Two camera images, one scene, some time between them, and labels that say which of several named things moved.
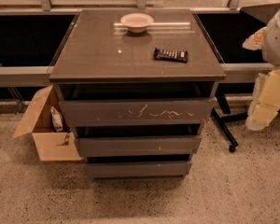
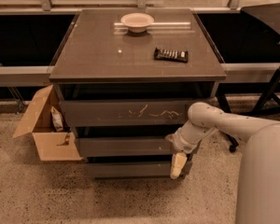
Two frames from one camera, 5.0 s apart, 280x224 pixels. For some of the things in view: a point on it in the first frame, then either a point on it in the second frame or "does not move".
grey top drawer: (142, 113) does not move
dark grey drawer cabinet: (136, 86) does not move
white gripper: (277, 40) to (179, 142)
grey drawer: (138, 147) does not move
